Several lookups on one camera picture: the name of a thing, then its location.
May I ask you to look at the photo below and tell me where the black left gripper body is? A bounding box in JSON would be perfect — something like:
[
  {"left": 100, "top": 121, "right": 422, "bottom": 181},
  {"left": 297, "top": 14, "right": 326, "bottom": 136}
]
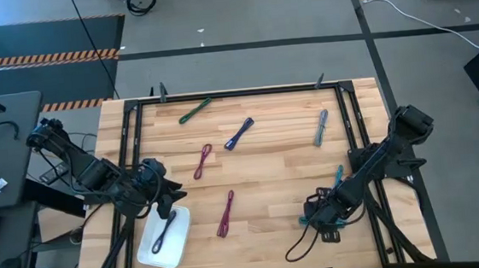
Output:
[{"left": 128, "top": 155, "right": 177, "bottom": 208}]

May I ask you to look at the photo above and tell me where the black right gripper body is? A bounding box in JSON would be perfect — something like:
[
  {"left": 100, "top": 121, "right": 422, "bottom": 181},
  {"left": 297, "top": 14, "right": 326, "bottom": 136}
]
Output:
[{"left": 301, "top": 184, "right": 352, "bottom": 233}]

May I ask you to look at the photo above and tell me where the black robot wiring loop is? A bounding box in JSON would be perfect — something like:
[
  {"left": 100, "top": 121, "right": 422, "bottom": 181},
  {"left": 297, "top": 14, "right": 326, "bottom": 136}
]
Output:
[{"left": 282, "top": 219, "right": 324, "bottom": 264}]

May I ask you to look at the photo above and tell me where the white rectangular tray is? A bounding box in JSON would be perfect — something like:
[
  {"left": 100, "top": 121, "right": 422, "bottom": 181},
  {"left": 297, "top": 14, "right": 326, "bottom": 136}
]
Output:
[{"left": 132, "top": 201, "right": 196, "bottom": 268}]

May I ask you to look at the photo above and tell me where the black flat handheld device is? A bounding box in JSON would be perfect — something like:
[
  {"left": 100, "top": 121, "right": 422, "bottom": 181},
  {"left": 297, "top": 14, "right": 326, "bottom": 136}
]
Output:
[{"left": 38, "top": 161, "right": 72, "bottom": 187}]

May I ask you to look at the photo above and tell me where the black side desk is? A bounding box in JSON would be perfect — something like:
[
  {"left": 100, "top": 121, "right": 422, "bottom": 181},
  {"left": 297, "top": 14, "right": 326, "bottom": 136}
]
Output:
[{"left": 0, "top": 90, "right": 52, "bottom": 210}]

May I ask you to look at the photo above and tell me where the black hazard-striped floor mat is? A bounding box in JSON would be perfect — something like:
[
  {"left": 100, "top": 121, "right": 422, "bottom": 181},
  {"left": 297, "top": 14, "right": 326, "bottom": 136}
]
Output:
[{"left": 0, "top": 13, "right": 133, "bottom": 117}]

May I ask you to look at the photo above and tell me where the teal USB-C cable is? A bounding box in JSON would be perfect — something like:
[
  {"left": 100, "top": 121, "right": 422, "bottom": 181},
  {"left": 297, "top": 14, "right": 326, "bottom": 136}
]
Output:
[
  {"left": 297, "top": 213, "right": 347, "bottom": 230},
  {"left": 331, "top": 164, "right": 347, "bottom": 189}
]

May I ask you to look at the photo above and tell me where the black USB-C cable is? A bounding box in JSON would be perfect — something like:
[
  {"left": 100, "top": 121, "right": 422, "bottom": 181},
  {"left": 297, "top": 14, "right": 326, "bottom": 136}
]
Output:
[{"left": 148, "top": 209, "right": 181, "bottom": 255}]

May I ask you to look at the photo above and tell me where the maroon USB-C cable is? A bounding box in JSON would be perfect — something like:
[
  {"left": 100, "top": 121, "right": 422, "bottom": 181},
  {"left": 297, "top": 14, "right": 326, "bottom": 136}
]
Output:
[{"left": 190, "top": 143, "right": 217, "bottom": 181}]

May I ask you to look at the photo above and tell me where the magenta USB-C cable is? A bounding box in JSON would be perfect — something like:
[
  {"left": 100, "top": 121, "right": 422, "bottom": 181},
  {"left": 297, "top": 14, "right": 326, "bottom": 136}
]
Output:
[{"left": 213, "top": 189, "right": 239, "bottom": 240}]

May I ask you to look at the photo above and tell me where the grey-blue USB-C cable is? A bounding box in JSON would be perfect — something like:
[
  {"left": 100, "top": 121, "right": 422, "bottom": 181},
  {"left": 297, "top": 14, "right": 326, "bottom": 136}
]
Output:
[{"left": 311, "top": 108, "right": 332, "bottom": 149}]

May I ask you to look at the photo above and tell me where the navy blue USB-C cable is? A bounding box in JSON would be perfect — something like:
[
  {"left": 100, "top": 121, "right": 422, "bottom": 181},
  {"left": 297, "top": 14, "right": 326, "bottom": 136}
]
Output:
[{"left": 221, "top": 117, "right": 258, "bottom": 152}]

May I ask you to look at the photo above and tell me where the black aluminium table frame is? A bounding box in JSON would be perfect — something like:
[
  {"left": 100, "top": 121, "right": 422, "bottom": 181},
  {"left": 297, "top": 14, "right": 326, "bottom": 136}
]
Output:
[{"left": 67, "top": 73, "right": 452, "bottom": 268}]

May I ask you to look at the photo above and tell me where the thin black floor cable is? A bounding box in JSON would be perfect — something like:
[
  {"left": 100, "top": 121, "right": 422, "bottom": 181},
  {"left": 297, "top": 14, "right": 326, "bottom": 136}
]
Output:
[{"left": 67, "top": 0, "right": 122, "bottom": 104}]

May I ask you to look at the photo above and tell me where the coiled black cable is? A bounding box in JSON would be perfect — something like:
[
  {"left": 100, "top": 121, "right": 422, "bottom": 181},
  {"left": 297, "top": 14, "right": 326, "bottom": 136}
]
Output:
[{"left": 126, "top": 0, "right": 159, "bottom": 19}]

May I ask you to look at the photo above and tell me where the white floor cable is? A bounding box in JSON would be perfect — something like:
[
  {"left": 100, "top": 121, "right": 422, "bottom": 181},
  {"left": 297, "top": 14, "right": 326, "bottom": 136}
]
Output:
[{"left": 360, "top": 0, "right": 479, "bottom": 61}]

